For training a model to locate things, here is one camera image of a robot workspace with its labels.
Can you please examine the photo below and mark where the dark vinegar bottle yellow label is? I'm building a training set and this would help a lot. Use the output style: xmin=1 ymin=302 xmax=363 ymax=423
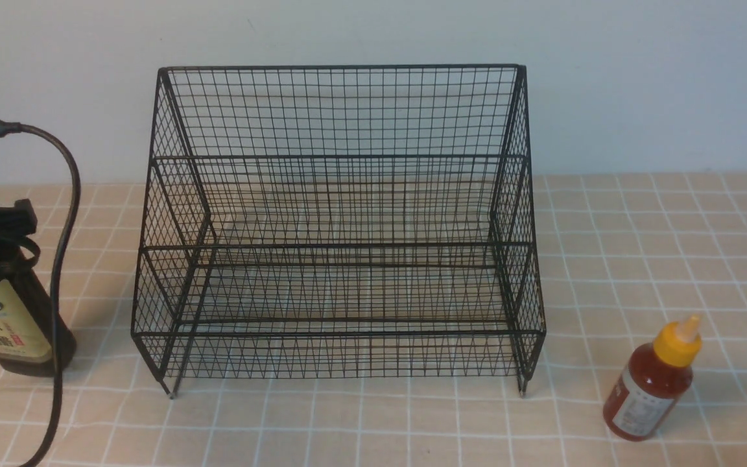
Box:
xmin=0 ymin=237 xmax=77 ymax=377

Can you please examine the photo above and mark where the black cable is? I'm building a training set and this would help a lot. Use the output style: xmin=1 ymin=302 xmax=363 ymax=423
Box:
xmin=0 ymin=119 xmax=82 ymax=467

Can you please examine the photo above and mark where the red sauce bottle yellow cap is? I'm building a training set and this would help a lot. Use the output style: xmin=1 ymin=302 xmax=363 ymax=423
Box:
xmin=602 ymin=314 xmax=702 ymax=442

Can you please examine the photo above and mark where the black wire mesh shelf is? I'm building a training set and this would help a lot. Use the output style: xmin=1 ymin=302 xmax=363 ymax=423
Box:
xmin=130 ymin=63 xmax=547 ymax=396

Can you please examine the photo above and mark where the beige checkered tablecloth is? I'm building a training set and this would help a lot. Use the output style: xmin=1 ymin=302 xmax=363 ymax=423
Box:
xmin=0 ymin=171 xmax=747 ymax=467

